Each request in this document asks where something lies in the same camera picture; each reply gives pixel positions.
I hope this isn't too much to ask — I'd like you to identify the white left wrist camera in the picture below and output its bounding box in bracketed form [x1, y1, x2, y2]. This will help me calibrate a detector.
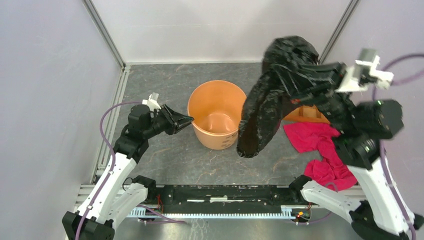
[142, 92, 161, 112]

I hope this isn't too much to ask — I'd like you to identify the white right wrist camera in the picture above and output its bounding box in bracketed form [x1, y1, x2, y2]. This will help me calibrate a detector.
[335, 48, 394, 93]

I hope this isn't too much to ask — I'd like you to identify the orange compartment tray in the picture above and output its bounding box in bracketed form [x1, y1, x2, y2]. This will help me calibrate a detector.
[283, 106, 330, 124]

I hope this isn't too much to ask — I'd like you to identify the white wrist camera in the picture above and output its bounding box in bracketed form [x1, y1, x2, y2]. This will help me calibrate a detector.
[335, 48, 394, 93]
[142, 92, 161, 112]

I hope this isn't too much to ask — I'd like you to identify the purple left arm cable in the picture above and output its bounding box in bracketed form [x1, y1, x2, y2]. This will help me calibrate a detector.
[74, 101, 188, 240]

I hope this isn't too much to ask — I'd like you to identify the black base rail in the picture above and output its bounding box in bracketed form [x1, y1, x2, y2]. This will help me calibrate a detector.
[141, 184, 308, 215]

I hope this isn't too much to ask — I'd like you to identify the black plastic trash bag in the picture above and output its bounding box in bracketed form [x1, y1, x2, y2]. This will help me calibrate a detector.
[236, 35, 319, 158]

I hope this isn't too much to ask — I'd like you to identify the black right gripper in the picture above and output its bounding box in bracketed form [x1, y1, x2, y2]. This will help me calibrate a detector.
[270, 56, 354, 130]

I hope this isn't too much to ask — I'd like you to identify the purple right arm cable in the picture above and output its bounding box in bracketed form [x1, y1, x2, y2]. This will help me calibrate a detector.
[370, 52, 424, 240]

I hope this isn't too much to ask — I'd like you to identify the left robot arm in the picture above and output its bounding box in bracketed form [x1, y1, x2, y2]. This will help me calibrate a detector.
[62, 103, 194, 240]

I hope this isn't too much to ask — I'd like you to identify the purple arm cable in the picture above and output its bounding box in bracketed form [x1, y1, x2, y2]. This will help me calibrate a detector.
[74, 101, 188, 240]
[370, 52, 424, 240]

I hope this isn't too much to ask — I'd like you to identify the orange plastic trash bin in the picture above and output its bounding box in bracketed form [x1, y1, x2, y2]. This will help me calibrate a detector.
[187, 80, 247, 150]

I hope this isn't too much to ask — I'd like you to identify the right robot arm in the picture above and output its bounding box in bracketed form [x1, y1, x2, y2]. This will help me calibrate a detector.
[236, 60, 424, 240]

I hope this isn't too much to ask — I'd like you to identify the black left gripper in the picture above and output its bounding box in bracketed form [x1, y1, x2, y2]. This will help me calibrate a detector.
[143, 103, 195, 139]

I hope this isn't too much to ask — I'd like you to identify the red cloth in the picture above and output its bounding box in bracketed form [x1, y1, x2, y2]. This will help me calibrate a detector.
[283, 122, 358, 191]

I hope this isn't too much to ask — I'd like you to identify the white comb cable strip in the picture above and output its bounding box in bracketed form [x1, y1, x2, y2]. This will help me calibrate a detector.
[127, 207, 296, 220]

